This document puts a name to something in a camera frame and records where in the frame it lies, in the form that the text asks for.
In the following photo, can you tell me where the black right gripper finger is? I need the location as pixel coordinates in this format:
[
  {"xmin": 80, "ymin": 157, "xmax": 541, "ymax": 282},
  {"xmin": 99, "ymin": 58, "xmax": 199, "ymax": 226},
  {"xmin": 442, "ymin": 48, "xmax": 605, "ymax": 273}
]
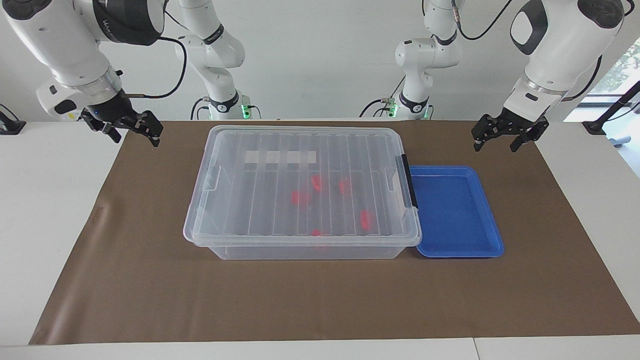
[
  {"xmin": 125, "ymin": 110, "xmax": 164, "ymax": 148},
  {"xmin": 80, "ymin": 114, "xmax": 122, "ymax": 143}
]

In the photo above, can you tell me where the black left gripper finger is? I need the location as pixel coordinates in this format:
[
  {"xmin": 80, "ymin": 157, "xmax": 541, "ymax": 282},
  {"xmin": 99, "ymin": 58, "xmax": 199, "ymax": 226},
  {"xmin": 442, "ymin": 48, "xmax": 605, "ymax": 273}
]
[
  {"xmin": 509, "ymin": 125, "xmax": 547, "ymax": 152},
  {"xmin": 472, "ymin": 114, "xmax": 496, "ymax": 152}
]

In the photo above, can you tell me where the clear ribbed box lid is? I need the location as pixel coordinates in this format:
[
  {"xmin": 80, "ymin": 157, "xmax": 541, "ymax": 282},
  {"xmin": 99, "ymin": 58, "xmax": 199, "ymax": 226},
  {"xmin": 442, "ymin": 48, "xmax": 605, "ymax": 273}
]
[{"xmin": 182, "ymin": 125, "xmax": 422, "ymax": 248}]

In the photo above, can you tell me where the blue plastic tray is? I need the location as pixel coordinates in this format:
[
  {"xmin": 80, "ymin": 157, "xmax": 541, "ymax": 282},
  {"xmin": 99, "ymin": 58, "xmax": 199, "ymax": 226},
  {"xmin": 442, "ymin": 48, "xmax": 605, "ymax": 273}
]
[{"xmin": 409, "ymin": 165, "xmax": 505, "ymax": 259}]

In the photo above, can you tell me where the black box latch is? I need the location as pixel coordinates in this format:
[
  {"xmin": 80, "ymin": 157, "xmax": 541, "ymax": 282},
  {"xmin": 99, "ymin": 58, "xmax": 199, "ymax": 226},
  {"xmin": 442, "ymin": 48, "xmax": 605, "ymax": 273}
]
[{"xmin": 400, "ymin": 154, "xmax": 418, "ymax": 209}]

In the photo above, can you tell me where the clear plastic storage box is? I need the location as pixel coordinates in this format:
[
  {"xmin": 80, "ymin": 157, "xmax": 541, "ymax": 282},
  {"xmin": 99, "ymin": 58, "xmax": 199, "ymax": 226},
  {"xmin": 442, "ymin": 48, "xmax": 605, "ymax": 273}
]
[{"xmin": 192, "ymin": 127, "xmax": 420, "ymax": 261}]

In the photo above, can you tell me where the black angled stand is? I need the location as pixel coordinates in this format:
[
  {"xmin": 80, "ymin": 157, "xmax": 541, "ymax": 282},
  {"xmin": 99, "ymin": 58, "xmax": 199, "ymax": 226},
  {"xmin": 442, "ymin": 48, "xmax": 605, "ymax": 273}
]
[{"xmin": 582, "ymin": 80, "xmax": 640, "ymax": 136}]

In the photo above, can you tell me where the black table clamp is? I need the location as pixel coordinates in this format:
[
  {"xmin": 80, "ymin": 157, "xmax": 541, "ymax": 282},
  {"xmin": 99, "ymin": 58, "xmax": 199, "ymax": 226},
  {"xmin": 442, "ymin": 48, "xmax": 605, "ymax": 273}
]
[{"xmin": 0, "ymin": 104, "xmax": 27, "ymax": 136}]

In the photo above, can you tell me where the brown table mat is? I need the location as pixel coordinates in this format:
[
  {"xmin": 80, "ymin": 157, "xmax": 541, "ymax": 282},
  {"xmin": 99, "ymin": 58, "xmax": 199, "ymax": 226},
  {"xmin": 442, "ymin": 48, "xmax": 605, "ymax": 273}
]
[{"xmin": 28, "ymin": 120, "xmax": 640, "ymax": 346}]

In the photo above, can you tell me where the black base cable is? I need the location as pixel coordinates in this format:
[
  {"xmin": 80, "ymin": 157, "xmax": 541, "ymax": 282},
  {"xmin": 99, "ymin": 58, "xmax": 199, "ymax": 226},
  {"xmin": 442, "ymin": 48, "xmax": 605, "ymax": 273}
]
[
  {"xmin": 359, "ymin": 97, "xmax": 397, "ymax": 119},
  {"xmin": 190, "ymin": 97, "xmax": 211, "ymax": 121}
]

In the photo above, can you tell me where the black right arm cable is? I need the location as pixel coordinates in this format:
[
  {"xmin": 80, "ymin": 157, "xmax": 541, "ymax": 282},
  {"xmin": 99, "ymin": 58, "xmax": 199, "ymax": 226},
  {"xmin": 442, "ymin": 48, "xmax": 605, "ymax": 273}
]
[{"xmin": 122, "ymin": 10, "xmax": 189, "ymax": 99}]

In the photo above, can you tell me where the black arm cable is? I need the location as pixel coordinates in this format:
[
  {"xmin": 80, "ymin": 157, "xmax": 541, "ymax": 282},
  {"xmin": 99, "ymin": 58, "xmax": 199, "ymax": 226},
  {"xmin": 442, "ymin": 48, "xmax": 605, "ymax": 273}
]
[
  {"xmin": 122, "ymin": 10, "xmax": 189, "ymax": 99},
  {"xmin": 450, "ymin": 0, "xmax": 603, "ymax": 102}
]

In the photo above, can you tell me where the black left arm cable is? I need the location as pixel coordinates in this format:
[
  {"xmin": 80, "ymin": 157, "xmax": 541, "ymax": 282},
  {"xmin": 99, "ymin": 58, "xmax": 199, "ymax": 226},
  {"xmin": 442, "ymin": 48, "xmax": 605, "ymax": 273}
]
[{"xmin": 450, "ymin": 0, "xmax": 603, "ymax": 102}]

